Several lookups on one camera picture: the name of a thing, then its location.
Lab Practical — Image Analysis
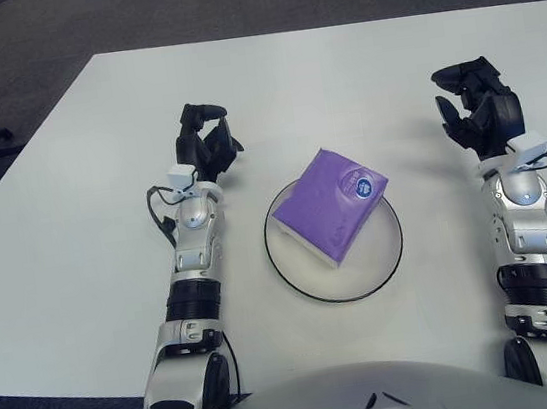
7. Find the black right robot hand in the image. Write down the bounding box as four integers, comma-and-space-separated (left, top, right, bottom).
428, 51, 529, 167

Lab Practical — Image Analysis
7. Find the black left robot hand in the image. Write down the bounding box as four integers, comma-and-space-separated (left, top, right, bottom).
169, 96, 250, 188

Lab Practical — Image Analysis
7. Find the purple tissue paper pack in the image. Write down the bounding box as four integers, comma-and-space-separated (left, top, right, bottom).
265, 139, 400, 277

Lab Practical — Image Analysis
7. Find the white plate black rim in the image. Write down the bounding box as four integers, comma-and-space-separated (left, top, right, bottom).
256, 166, 412, 312

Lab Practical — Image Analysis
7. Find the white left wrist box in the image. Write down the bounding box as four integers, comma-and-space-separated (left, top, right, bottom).
167, 162, 203, 203

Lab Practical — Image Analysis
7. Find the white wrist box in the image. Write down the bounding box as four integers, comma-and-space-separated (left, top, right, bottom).
167, 162, 203, 203
504, 127, 547, 168

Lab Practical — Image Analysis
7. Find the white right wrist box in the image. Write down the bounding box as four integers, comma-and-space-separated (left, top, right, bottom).
504, 127, 547, 168

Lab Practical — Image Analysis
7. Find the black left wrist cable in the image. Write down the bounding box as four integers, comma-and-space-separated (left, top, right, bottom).
144, 183, 182, 251

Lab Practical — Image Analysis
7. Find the thin black elbow cable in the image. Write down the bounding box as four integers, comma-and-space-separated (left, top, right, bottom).
219, 330, 246, 402

